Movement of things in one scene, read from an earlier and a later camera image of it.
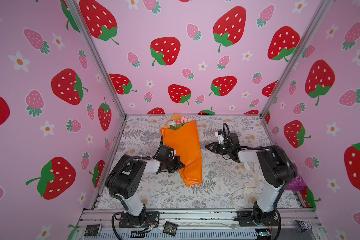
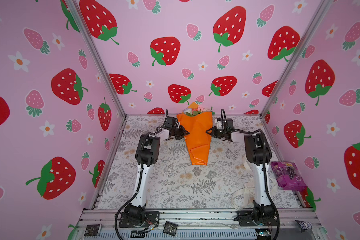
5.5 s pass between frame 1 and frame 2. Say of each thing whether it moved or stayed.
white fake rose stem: moved
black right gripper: moved
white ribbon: stayed
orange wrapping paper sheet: moved
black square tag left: stayed
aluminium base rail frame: stayed
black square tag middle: stayed
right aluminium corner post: stayed
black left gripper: moved
